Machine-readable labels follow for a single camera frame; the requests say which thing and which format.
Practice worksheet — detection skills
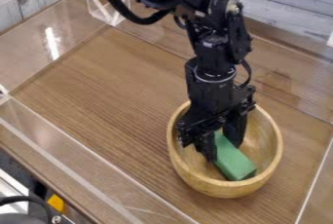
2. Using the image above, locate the black cable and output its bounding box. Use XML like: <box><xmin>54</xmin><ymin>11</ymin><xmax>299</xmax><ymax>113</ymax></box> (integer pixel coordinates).
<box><xmin>0</xmin><ymin>195</ymin><xmax>54</xmax><ymax>224</ymax></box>

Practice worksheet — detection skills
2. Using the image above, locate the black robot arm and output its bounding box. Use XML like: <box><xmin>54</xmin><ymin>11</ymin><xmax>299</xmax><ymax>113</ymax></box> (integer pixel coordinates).
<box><xmin>109</xmin><ymin>0</ymin><xmax>256</xmax><ymax>162</ymax></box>

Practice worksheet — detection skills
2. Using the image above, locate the green rectangular block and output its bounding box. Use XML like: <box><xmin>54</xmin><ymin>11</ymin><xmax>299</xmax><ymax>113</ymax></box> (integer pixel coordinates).
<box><xmin>214</xmin><ymin>131</ymin><xmax>259</xmax><ymax>181</ymax></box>

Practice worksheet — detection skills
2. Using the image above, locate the brown wooden bowl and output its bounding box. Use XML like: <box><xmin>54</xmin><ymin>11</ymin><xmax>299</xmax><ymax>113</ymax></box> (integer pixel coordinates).
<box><xmin>166</xmin><ymin>101</ymin><xmax>284</xmax><ymax>199</ymax></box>

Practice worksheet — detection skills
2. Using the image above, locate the clear acrylic tray wall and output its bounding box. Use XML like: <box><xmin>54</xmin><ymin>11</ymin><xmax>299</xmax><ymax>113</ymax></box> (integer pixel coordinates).
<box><xmin>0</xmin><ymin>85</ymin><xmax>198</xmax><ymax>224</ymax></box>

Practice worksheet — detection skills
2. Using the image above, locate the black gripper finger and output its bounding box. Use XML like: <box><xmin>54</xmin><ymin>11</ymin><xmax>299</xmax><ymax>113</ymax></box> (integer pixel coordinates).
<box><xmin>194</xmin><ymin>132</ymin><xmax>217</xmax><ymax>163</ymax></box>
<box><xmin>222</xmin><ymin>107</ymin><xmax>249</xmax><ymax>147</ymax></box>

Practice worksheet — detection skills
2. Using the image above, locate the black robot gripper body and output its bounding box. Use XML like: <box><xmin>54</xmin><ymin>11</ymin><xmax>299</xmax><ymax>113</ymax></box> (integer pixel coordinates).
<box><xmin>176</xmin><ymin>58</ymin><xmax>256</xmax><ymax>146</ymax></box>

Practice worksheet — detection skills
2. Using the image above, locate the clear acrylic corner bracket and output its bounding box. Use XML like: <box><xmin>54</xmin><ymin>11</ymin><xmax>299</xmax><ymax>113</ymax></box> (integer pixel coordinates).
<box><xmin>86</xmin><ymin>0</ymin><xmax>125</xmax><ymax>26</ymax></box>

